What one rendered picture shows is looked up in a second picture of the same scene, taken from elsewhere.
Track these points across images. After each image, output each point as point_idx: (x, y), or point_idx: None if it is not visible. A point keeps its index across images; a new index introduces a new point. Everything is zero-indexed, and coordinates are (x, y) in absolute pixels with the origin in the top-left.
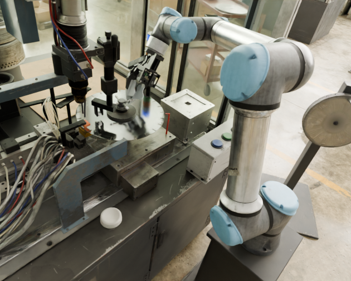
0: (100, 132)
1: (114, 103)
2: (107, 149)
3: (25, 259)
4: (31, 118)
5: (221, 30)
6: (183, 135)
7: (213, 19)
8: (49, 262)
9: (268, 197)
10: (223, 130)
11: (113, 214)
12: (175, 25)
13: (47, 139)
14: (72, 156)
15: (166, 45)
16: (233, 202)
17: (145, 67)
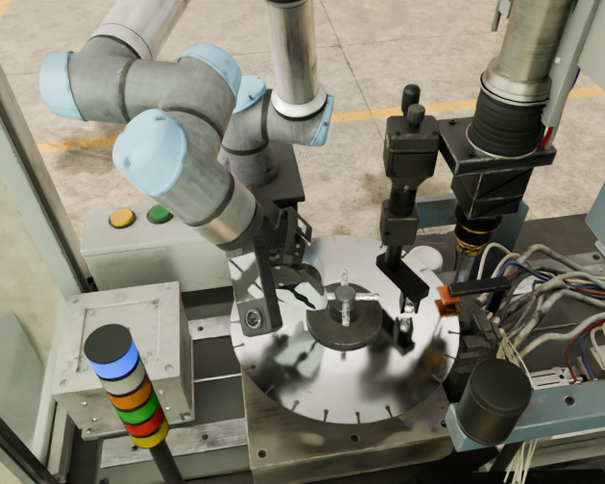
0: (421, 277)
1: (367, 293)
2: (437, 195)
3: (553, 262)
4: None
5: (151, 28)
6: (187, 326)
7: (106, 54)
8: (521, 250)
9: (263, 86)
10: (146, 230)
11: (422, 257)
12: (233, 68)
13: (530, 322)
14: (478, 297)
15: None
16: (319, 85)
17: (273, 233)
